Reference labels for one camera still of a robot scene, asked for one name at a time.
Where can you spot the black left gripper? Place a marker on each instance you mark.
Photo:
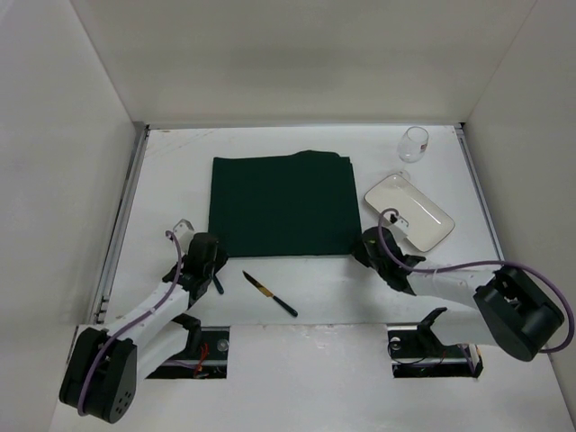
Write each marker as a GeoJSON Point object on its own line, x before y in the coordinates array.
{"type": "Point", "coordinates": [209, 272]}

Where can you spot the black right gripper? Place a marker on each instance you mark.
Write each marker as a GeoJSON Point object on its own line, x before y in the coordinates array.
{"type": "Point", "coordinates": [364, 254]}

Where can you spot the gold fork green handle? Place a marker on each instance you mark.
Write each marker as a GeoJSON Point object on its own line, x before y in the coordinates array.
{"type": "Point", "coordinates": [218, 285]}

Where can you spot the gold knife green handle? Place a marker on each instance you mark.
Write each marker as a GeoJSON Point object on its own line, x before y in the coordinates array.
{"type": "Point", "coordinates": [267, 293]}

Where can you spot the white rectangular plate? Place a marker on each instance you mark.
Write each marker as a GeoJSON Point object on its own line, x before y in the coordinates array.
{"type": "Point", "coordinates": [427, 223]}

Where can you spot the dark green cloth napkin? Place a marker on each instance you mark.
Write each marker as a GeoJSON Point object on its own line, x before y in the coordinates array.
{"type": "Point", "coordinates": [303, 204]}

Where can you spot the clear wine glass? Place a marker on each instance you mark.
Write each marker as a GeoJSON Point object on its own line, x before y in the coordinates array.
{"type": "Point", "coordinates": [411, 148]}

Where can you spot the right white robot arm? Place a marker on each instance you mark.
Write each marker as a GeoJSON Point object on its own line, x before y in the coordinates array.
{"type": "Point", "coordinates": [504, 307]}

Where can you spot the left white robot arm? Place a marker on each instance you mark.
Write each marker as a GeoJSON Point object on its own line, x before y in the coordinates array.
{"type": "Point", "coordinates": [159, 338]}

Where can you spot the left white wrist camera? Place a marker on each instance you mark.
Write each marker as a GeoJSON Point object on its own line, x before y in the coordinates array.
{"type": "Point", "coordinates": [183, 232]}

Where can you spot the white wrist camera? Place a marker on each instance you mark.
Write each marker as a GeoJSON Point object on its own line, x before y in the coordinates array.
{"type": "Point", "coordinates": [183, 232]}
{"type": "Point", "coordinates": [397, 226]}

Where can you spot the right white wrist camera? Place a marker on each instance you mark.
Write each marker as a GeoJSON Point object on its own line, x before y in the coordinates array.
{"type": "Point", "coordinates": [397, 226]}

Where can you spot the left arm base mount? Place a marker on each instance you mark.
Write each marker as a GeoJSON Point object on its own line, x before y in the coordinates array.
{"type": "Point", "coordinates": [208, 362]}

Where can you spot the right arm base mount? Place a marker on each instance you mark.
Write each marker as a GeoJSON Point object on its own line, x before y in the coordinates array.
{"type": "Point", "coordinates": [416, 352]}

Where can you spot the left aluminium table rail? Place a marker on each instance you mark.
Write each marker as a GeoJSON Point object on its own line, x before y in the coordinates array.
{"type": "Point", "coordinates": [98, 308]}

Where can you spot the aluminium table rail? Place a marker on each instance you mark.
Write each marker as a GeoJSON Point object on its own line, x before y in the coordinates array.
{"type": "Point", "coordinates": [460, 134]}
{"type": "Point", "coordinates": [98, 308]}

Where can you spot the right aluminium table rail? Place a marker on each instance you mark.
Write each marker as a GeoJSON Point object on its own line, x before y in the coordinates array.
{"type": "Point", "coordinates": [460, 134]}

